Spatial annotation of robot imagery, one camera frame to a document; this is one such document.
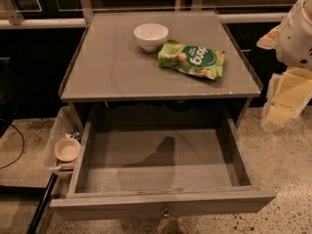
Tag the open grey top drawer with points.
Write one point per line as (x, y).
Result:
(132, 166)

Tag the small beige bowl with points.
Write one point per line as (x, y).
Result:
(66, 149)

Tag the white ceramic bowl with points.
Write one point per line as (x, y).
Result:
(151, 36)

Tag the clear plastic storage bin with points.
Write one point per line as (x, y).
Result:
(64, 124)

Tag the grey cabinet with glass top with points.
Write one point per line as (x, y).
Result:
(112, 66)

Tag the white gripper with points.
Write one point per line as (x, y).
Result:
(294, 39)

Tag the green rice chip bag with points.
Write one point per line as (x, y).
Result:
(192, 60)

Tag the metal drawer knob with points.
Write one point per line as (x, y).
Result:
(166, 213)

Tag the metal railing frame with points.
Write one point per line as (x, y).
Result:
(35, 13)

